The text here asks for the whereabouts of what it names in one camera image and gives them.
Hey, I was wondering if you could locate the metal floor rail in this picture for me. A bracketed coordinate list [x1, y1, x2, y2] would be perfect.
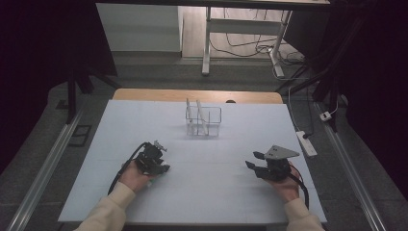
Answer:
[315, 101, 390, 231]
[6, 108, 85, 231]

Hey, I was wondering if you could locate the white desk frame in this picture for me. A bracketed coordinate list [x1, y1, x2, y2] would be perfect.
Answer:
[201, 6, 293, 78]

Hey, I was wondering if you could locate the tangle of floor cables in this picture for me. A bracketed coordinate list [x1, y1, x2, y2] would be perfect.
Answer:
[209, 9, 306, 65]

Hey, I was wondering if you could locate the white table mat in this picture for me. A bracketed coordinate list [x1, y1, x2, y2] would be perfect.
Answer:
[58, 99, 327, 224]

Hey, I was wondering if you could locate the wooden table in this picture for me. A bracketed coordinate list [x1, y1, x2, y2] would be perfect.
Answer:
[113, 88, 284, 105]

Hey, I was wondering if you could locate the person's right hand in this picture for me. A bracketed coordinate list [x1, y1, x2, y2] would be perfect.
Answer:
[265, 162, 301, 203]

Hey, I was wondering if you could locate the black floor plate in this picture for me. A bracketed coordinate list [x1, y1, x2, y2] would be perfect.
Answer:
[68, 124, 92, 148]

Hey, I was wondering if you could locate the black curtain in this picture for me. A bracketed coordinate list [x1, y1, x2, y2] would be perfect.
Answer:
[283, 0, 408, 200]
[0, 0, 118, 176]

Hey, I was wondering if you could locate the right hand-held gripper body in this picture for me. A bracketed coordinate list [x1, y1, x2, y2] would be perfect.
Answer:
[254, 144, 300, 183]

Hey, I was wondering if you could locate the clear plastic desk organizer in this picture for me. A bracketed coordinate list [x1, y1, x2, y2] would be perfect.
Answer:
[185, 105, 223, 139]

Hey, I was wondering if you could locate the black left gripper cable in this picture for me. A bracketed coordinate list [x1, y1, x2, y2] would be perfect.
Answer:
[107, 141, 150, 196]

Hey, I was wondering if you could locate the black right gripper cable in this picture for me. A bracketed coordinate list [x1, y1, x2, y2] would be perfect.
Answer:
[288, 165, 311, 210]

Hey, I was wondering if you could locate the white power strip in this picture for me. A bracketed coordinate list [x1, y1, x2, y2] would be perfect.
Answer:
[295, 130, 319, 158]

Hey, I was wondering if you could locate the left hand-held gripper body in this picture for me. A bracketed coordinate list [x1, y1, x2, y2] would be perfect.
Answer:
[134, 140, 171, 177]

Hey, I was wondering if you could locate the black tripod stand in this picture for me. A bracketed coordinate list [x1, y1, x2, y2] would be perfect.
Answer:
[64, 62, 122, 125]
[274, 54, 343, 133]

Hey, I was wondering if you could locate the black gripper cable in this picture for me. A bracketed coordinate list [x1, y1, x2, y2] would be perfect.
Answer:
[288, 165, 311, 210]
[107, 141, 150, 196]

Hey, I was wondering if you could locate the person's left hand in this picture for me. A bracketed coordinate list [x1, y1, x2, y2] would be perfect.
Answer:
[118, 160, 158, 193]

